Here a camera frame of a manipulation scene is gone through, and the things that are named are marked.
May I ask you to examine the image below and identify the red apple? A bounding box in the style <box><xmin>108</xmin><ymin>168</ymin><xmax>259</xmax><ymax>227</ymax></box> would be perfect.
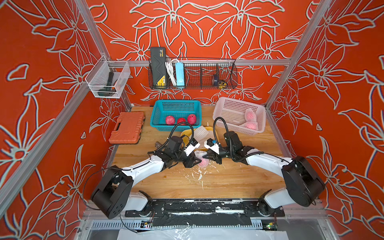
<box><xmin>165</xmin><ymin>116</ymin><xmax>176</xmax><ymax>126</ymax></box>
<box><xmin>187</xmin><ymin>114</ymin><xmax>197</xmax><ymax>125</ymax></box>

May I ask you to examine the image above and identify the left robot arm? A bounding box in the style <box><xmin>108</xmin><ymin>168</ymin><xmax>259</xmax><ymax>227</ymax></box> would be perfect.
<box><xmin>91</xmin><ymin>122</ymin><xmax>201</xmax><ymax>219</ymax></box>

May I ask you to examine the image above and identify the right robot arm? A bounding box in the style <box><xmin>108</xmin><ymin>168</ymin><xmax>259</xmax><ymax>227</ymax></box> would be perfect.
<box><xmin>204</xmin><ymin>117</ymin><xmax>326</xmax><ymax>217</ymax></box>

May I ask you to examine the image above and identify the yellow plastic tray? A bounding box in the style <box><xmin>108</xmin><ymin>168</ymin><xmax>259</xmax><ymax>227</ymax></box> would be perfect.
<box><xmin>181</xmin><ymin>127</ymin><xmax>215</xmax><ymax>149</ymax></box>

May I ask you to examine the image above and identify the pink plastic basket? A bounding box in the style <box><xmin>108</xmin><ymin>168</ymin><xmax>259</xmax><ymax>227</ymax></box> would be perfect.
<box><xmin>213</xmin><ymin>97</ymin><xmax>266</xmax><ymax>135</ymax></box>

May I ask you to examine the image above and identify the teal plastic basket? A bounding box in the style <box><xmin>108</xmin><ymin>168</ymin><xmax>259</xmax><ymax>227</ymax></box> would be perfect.
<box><xmin>150</xmin><ymin>100</ymin><xmax>202</xmax><ymax>132</ymax></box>

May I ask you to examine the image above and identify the orange tool case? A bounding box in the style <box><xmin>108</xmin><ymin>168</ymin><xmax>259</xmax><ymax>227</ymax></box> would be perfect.
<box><xmin>109</xmin><ymin>112</ymin><xmax>146</xmax><ymax>145</ymax></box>

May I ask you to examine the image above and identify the yellow tape measure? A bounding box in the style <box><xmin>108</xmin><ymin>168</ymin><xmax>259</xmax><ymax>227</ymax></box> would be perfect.
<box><xmin>218</xmin><ymin>81</ymin><xmax>227</xmax><ymax>89</ymax></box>

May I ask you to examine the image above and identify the black rectangular device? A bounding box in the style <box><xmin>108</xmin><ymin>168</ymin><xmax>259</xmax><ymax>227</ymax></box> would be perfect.
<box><xmin>150</xmin><ymin>47</ymin><xmax>167</xmax><ymax>89</ymax></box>

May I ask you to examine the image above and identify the light blue power bank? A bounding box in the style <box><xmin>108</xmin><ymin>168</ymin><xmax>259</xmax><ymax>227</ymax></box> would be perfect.
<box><xmin>175</xmin><ymin>62</ymin><xmax>185</xmax><ymax>88</ymax></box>

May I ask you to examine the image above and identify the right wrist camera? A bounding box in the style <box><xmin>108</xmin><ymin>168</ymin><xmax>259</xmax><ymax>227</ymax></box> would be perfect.
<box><xmin>204</xmin><ymin>138</ymin><xmax>220</xmax><ymax>154</ymax></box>

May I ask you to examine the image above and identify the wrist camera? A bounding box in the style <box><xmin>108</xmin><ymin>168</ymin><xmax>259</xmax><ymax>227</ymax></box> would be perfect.
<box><xmin>204</xmin><ymin>138</ymin><xmax>220</xmax><ymax>154</ymax></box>
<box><xmin>184</xmin><ymin>139</ymin><xmax>200</xmax><ymax>157</ymax></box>

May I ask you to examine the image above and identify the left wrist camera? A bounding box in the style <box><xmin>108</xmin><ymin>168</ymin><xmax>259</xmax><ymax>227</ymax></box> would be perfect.
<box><xmin>184</xmin><ymin>139</ymin><xmax>200</xmax><ymax>157</ymax></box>

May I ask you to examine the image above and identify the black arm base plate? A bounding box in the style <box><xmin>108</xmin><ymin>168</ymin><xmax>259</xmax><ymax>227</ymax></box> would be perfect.
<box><xmin>124</xmin><ymin>199</ymin><xmax>286</xmax><ymax>218</ymax></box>

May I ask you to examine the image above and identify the black wire wall basket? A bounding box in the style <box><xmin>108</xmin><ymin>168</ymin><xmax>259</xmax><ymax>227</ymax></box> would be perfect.
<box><xmin>148</xmin><ymin>58</ymin><xmax>238</xmax><ymax>90</ymax></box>

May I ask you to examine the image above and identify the white coiled cable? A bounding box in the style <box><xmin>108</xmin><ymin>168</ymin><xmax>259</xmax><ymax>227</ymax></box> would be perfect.
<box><xmin>165</xmin><ymin>59</ymin><xmax>178</xmax><ymax>87</ymax></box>

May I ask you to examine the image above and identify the dark green tool handle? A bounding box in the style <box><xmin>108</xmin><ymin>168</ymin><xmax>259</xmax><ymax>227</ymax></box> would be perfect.
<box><xmin>98</xmin><ymin>72</ymin><xmax>116</xmax><ymax>97</ymax></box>

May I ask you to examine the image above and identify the clear acrylic wall box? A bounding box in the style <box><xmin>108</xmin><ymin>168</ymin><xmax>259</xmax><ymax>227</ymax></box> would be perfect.
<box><xmin>86</xmin><ymin>56</ymin><xmax>131</xmax><ymax>99</ymax></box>

